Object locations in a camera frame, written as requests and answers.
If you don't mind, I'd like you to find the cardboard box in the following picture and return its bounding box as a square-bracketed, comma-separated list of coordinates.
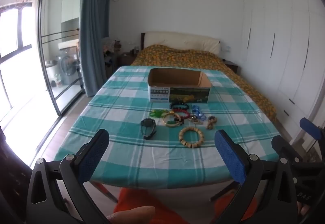
[148, 68, 212, 103]

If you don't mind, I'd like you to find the blue crystal bracelet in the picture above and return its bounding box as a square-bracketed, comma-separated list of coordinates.
[192, 105, 207, 121]

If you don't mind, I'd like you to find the person's left hand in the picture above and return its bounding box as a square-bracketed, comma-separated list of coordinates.
[106, 206, 156, 224]

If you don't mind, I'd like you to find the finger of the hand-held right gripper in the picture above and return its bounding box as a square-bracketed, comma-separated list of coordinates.
[271, 135, 303, 164]
[300, 117, 325, 148]

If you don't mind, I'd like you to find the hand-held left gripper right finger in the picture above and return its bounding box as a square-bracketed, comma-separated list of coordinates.
[214, 130, 297, 224]

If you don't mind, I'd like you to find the red bead bracelet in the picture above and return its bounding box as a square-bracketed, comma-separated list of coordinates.
[173, 110, 190, 120]

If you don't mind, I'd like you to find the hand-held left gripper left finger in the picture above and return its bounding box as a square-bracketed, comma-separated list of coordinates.
[27, 129, 110, 224]

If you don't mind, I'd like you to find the black framed window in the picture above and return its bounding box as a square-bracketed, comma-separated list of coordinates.
[0, 6, 33, 123]

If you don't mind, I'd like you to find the white pillow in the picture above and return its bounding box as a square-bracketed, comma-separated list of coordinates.
[140, 31, 221, 55]

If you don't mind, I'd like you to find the dark wooden nightstand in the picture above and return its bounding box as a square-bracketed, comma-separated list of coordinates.
[119, 52, 139, 66]
[225, 60, 239, 74]

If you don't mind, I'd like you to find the large wooden bead bracelet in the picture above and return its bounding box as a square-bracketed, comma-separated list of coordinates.
[179, 126, 205, 149]

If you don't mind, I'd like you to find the grey washing machine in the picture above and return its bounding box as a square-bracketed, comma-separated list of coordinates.
[58, 55, 81, 85]

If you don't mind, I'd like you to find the person's right hand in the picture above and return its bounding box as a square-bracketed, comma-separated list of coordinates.
[299, 201, 312, 218]

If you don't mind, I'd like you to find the blue curtain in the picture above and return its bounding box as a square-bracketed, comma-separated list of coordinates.
[80, 0, 112, 97]

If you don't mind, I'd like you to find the gold bangle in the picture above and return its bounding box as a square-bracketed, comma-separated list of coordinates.
[162, 113, 184, 128]

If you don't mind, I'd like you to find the wooden table leg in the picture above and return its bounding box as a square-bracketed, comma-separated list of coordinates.
[210, 183, 235, 201]
[90, 180, 119, 203]

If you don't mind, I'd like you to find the black framed glass door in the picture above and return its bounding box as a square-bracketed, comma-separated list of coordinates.
[38, 0, 85, 115]

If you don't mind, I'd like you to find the green bead necklace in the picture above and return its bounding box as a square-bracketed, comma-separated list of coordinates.
[150, 110, 173, 119]

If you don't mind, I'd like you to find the pile of clutter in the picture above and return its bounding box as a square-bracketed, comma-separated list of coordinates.
[103, 37, 122, 58]

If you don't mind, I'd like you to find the small brown bead bracelet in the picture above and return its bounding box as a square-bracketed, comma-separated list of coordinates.
[206, 116, 218, 130]

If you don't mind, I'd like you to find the white wardrobe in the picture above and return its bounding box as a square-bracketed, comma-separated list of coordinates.
[240, 0, 325, 143]

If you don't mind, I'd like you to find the orange cloth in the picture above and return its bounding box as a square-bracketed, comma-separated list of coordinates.
[113, 187, 254, 224]

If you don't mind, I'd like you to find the orange floral bedspread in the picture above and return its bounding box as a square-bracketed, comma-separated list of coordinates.
[130, 44, 277, 123]

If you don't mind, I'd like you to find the green white plaid tablecloth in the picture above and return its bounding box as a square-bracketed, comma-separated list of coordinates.
[54, 65, 281, 190]

